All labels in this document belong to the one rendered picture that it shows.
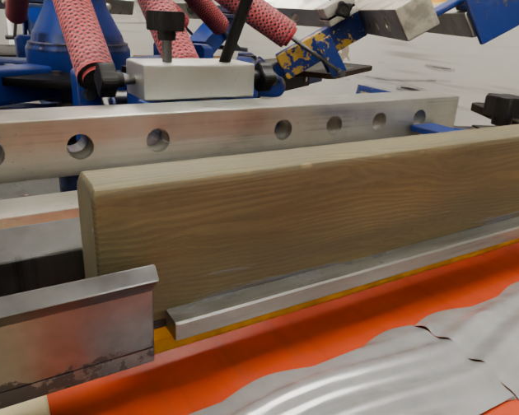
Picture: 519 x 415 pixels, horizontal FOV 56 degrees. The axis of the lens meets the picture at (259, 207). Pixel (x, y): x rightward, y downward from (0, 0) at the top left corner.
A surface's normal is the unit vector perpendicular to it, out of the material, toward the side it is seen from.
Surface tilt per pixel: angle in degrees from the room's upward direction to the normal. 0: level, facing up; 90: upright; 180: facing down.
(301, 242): 90
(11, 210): 0
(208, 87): 90
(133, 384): 0
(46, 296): 45
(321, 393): 33
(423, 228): 90
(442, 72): 90
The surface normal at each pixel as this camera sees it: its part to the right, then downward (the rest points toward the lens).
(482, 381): 0.34, -0.58
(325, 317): 0.05, -0.93
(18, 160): 0.51, 0.34
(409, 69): -0.86, 0.15
